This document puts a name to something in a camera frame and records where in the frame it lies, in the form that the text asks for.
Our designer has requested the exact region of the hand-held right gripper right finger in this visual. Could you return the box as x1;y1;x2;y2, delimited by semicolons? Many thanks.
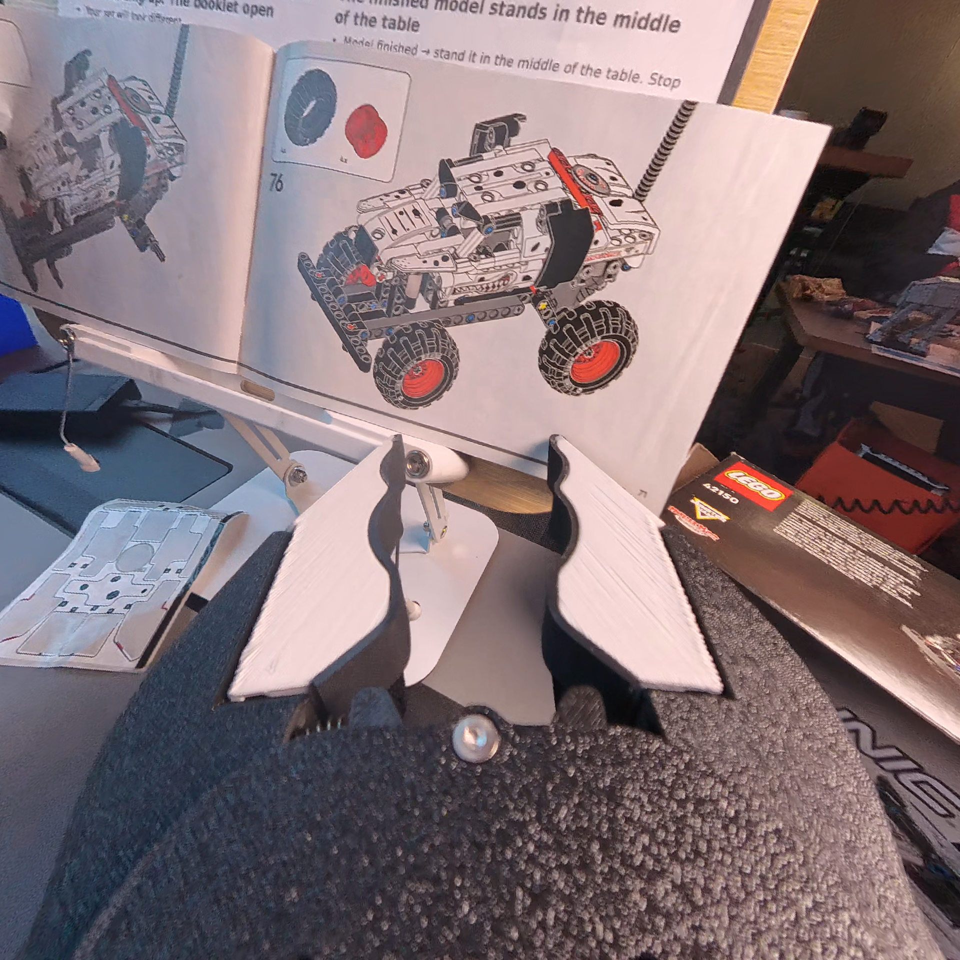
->
537;434;727;697

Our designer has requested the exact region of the toy truck set box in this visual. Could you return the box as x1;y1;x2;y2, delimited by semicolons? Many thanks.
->
660;443;960;909

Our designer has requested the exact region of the printed paper sheet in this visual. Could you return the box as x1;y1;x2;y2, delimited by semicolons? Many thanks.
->
57;0;760;109

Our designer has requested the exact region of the blue plastic bag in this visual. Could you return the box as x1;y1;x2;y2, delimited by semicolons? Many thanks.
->
0;293;46;379

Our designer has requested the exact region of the thin white cord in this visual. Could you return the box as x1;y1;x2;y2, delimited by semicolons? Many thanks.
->
57;338;105;475

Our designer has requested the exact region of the white booklet stand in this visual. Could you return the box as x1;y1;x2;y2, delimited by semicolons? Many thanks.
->
60;323;564;709

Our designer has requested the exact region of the building instruction booklet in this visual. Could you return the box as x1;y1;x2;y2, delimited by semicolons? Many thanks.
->
0;15;835;514

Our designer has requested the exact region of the wooden side table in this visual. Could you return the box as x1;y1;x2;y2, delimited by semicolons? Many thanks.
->
780;270;960;394

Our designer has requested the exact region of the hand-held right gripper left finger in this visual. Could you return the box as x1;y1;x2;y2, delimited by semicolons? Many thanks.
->
225;435;412;703

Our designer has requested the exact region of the red crate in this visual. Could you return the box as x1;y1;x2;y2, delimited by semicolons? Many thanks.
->
795;413;960;519

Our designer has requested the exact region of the white sticker sheet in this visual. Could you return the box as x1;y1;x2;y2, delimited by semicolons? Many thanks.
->
0;500;244;673

